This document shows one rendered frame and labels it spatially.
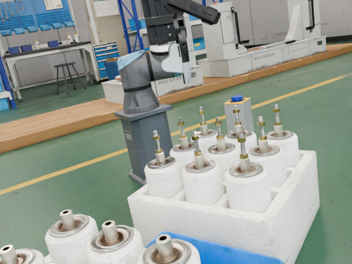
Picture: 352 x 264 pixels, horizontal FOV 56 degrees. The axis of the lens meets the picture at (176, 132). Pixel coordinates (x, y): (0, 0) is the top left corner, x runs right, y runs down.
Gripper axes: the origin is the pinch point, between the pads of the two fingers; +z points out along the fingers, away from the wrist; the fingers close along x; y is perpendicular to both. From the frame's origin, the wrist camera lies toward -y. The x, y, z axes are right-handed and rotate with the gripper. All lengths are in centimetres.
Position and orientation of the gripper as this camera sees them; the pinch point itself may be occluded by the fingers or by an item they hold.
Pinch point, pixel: (188, 78)
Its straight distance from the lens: 76.3
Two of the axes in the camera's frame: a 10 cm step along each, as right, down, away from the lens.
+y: -9.8, 1.9, -0.3
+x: 0.8, 2.6, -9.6
